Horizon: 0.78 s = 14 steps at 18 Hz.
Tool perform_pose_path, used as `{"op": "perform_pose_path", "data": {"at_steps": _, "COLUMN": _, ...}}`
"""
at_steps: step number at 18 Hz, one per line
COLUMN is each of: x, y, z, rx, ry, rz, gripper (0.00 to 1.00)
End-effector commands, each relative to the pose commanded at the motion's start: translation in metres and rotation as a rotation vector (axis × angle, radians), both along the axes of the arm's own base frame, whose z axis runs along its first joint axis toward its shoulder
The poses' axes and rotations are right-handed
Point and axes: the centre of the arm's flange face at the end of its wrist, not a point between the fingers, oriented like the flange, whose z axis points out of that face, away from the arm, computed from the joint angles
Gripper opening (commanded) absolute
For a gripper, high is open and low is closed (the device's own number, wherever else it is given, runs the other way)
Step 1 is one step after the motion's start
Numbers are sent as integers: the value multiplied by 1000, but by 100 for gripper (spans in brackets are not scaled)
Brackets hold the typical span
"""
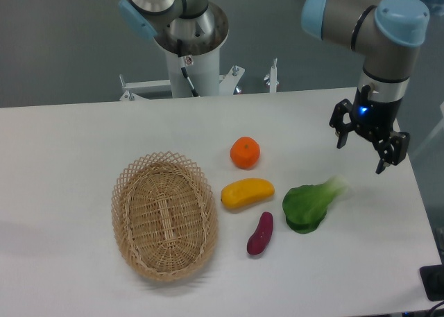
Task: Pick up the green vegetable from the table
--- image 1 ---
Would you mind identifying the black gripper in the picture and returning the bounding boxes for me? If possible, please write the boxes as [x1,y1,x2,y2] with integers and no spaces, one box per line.
[329,85,410,174]

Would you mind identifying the green bok choy vegetable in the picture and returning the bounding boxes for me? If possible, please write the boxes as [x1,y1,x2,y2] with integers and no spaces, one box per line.
[282,175,349,234]

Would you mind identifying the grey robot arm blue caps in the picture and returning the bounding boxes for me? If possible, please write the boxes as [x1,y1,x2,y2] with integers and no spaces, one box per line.
[118,0,429,173]

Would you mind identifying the orange tangerine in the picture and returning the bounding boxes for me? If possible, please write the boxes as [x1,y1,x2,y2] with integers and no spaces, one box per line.
[230,136,261,169]

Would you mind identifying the yellow mango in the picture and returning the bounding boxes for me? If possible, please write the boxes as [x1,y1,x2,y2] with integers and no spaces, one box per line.
[221,178,275,210]

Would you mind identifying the purple sweet potato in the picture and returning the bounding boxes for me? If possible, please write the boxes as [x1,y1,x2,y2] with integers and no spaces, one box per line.
[246,212,274,256]

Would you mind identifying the black device at table edge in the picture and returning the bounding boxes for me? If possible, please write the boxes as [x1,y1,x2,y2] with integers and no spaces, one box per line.
[419,265,443,302]

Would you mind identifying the woven wicker basket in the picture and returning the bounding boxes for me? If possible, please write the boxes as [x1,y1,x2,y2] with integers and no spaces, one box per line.
[111,151,219,282]

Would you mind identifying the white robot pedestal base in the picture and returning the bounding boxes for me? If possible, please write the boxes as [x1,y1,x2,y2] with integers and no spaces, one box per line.
[118,49,281,101]

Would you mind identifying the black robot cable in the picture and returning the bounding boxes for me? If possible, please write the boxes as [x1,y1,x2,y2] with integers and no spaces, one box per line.
[176,38,200,98]

